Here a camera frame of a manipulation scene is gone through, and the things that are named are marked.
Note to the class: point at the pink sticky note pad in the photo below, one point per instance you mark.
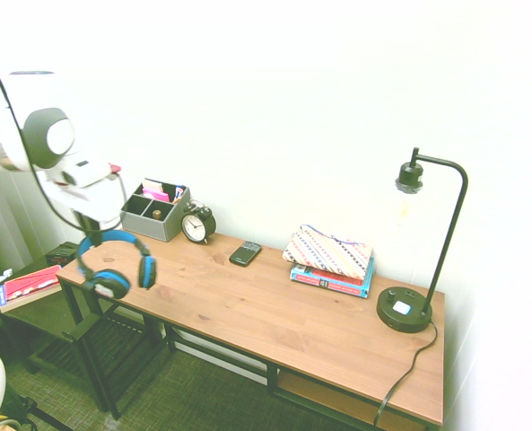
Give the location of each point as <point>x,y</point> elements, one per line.
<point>155,195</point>

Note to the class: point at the tan note pad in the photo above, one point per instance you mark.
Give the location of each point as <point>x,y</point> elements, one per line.
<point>152,184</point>

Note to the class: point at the grey desk organizer box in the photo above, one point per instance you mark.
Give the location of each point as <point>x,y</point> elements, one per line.
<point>151,226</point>

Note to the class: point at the wooden desk with black frame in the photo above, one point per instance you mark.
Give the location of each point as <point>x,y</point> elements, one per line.
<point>270,310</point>

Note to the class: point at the small wooden stamp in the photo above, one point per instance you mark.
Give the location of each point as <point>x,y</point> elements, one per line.
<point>157,215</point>

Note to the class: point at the blue paperback book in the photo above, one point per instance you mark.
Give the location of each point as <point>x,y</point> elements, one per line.
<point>308,270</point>

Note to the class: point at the striped fabric pouch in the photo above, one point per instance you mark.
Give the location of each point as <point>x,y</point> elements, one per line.
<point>330,253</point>

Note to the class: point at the blue and black headphones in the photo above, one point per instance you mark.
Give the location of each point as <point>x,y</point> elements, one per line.
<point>110,280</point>

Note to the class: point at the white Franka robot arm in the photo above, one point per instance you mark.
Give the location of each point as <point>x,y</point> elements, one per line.
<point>5,148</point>

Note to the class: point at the black mobile phone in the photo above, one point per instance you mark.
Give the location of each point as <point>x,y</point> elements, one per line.
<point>245,254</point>

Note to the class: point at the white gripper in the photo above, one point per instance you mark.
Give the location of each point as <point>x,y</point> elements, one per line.
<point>97,202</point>

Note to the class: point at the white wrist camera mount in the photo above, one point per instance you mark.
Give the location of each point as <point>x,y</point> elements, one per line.
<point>88,170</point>

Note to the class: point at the black side table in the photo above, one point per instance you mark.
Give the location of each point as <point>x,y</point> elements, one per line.
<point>54,314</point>

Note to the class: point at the black twin-bell alarm clock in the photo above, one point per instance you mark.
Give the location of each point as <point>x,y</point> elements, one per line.
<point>197,226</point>

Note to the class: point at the red book with white stripes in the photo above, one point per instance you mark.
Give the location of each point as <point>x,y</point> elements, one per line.
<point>30,287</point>

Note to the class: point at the blue and white pen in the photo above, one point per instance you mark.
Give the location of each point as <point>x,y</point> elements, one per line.
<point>181,192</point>

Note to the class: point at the red paperback book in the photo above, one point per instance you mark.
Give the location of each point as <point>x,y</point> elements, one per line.
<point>333,284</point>

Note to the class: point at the black desk lamp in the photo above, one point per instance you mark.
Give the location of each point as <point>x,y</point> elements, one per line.
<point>402,312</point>

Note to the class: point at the small black electronic box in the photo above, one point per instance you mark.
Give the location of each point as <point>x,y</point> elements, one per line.
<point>61,255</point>

